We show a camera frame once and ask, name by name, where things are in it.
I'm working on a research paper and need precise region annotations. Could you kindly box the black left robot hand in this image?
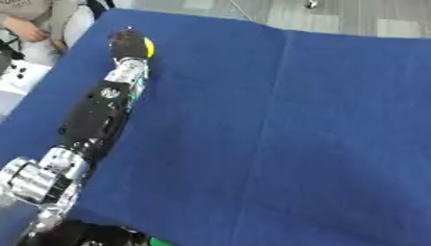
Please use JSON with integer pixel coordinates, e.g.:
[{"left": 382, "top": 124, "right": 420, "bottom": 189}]
[{"left": 106, "top": 27, "right": 155, "bottom": 62}]

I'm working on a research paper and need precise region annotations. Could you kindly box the person's hand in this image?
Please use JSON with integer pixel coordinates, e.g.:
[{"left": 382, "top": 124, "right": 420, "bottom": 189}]
[{"left": 1, "top": 15, "right": 51, "bottom": 43}]

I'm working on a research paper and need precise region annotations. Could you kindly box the yellow round object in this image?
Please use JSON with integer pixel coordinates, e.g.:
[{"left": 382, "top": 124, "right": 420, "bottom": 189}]
[{"left": 141, "top": 37, "right": 157, "bottom": 60}]

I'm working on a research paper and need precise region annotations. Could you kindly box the person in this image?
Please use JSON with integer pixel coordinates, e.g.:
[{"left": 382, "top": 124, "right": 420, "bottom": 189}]
[{"left": 0, "top": 0, "right": 118, "bottom": 65}]

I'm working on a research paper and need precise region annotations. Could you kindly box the white flat object with black marks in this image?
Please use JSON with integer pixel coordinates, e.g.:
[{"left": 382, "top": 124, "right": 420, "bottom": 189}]
[{"left": 0, "top": 59, "right": 56, "bottom": 97}]

